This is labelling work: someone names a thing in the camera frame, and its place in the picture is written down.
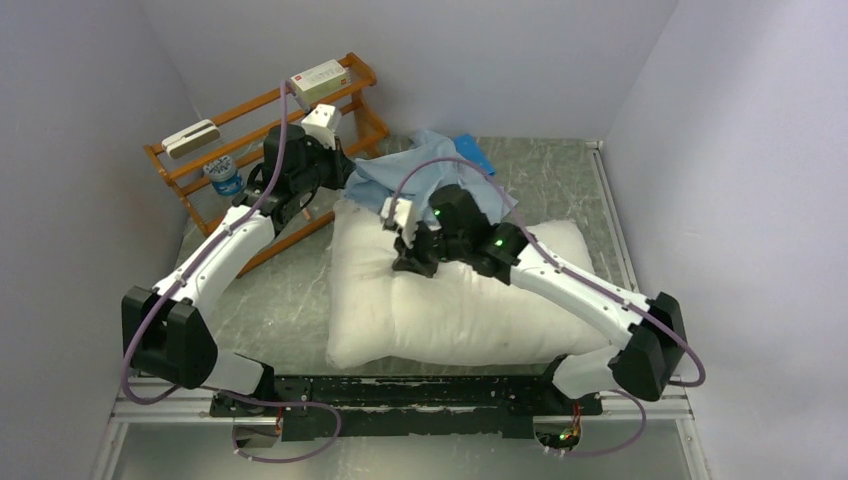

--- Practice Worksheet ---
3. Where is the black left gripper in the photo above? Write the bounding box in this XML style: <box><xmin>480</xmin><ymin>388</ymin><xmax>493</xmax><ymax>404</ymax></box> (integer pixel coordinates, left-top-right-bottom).
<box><xmin>291</xmin><ymin>133</ymin><xmax>356</xmax><ymax>196</ymax></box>

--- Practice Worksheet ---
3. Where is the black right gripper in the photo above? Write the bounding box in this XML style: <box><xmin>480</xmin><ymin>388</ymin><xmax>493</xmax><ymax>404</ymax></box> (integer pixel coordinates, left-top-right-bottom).
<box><xmin>395</xmin><ymin>216</ymin><xmax>470</xmax><ymax>278</ymax></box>

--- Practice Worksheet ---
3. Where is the white pillow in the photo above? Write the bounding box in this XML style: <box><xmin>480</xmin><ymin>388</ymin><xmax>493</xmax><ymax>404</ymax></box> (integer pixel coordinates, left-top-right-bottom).
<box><xmin>326</xmin><ymin>200</ymin><xmax>609</xmax><ymax>369</ymax></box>

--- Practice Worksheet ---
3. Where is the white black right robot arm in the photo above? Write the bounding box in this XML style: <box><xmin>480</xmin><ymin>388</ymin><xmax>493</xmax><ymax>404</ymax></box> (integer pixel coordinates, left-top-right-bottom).
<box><xmin>380</xmin><ymin>185</ymin><xmax>686</xmax><ymax>414</ymax></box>

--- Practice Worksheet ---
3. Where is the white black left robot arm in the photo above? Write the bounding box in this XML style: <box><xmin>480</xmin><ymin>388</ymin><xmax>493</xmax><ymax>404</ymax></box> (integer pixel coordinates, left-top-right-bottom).
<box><xmin>121</xmin><ymin>122</ymin><xmax>354</xmax><ymax>416</ymax></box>

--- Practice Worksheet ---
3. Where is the blue lidded jar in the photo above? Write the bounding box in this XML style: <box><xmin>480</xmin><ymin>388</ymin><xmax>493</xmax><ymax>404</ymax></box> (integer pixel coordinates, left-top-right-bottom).
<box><xmin>202</xmin><ymin>155</ymin><xmax>243</xmax><ymax>197</ymax></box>

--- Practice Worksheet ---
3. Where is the white red box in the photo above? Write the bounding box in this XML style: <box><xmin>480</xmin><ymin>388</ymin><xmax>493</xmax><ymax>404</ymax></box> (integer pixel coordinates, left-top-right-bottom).
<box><xmin>289</xmin><ymin>59</ymin><xmax>350</xmax><ymax>105</ymax></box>

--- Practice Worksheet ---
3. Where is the orange wooden shelf rack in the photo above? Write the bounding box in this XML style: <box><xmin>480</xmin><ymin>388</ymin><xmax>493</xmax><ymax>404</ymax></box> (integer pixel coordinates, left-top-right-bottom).
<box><xmin>143</xmin><ymin>52</ymin><xmax>392</xmax><ymax>280</ymax></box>

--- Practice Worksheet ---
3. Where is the white eraser block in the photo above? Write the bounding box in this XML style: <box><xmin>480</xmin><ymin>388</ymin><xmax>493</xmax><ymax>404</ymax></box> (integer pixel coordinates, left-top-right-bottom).
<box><xmin>161</xmin><ymin>119</ymin><xmax>221</xmax><ymax>160</ymax></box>

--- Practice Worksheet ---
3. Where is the blue flat board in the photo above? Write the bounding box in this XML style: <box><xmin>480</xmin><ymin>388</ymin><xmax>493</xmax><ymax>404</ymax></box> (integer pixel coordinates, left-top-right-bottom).
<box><xmin>452</xmin><ymin>134</ymin><xmax>496</xmax><ymax>176</ymax></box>

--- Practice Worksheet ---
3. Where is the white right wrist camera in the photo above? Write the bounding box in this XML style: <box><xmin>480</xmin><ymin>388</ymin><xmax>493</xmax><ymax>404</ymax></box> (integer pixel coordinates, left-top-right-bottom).
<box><xmin>379</xmin><ymin>198</ymin><xmax>419</xmax><ymax>248</ymax></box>

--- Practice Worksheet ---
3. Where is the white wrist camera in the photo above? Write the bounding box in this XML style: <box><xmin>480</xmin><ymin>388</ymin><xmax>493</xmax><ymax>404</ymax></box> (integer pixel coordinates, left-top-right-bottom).
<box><xmin>301</xmin><ymin>104</ymin><xmax>342</xmax><ymax>150</ymax></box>
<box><xmin>379</xmin><ymin>198</ymin><xmax>419</xmax><ymax>248</ymax></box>

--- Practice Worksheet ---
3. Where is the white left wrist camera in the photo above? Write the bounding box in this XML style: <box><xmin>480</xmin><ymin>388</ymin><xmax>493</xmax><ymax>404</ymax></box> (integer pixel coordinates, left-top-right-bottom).
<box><xmin>301</xmin><ymin>104</ymin><xmax>342</xmax><ymax>150</ymax></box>

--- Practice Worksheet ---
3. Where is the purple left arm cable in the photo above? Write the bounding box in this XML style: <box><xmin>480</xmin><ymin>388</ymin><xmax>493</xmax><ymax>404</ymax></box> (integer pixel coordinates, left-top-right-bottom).
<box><xmin>119</xmin><ymin>79</ymin><xmax>342</xmax><ymax>465</ymax></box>

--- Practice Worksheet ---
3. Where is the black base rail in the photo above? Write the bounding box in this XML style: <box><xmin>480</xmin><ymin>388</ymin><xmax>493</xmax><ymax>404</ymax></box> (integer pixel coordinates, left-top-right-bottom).
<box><xmin>209</xmin><ymin>374</ymin><xmax>602</xmax><ymax>441</ymax></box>

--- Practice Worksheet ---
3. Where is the aluminium frame rail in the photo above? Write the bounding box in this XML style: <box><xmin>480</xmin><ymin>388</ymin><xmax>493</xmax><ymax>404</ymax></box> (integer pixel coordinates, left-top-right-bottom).
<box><xmin>89</xmin><ymin>377</ymin><xmax>220</xmax><ymax>480</ymax></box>

